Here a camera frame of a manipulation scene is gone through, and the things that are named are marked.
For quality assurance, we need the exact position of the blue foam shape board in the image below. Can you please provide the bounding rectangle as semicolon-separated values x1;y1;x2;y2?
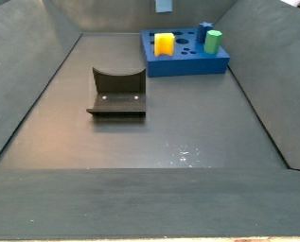
141;28;231;78

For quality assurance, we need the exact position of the dark blue star peg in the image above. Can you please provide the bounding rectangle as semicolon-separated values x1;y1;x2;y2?
196;22;215;43

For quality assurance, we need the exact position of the light blue rectangular block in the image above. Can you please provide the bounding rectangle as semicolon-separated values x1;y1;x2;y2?
155;0;174;13

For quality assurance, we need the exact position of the yellow notched block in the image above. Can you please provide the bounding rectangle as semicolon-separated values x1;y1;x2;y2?
155;33;175;56

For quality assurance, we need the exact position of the green hexagonal peg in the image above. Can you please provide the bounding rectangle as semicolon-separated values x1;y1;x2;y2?
204;30;223;54

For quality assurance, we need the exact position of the black curved fixture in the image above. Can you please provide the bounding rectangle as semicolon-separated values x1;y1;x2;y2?
87;68;148;115

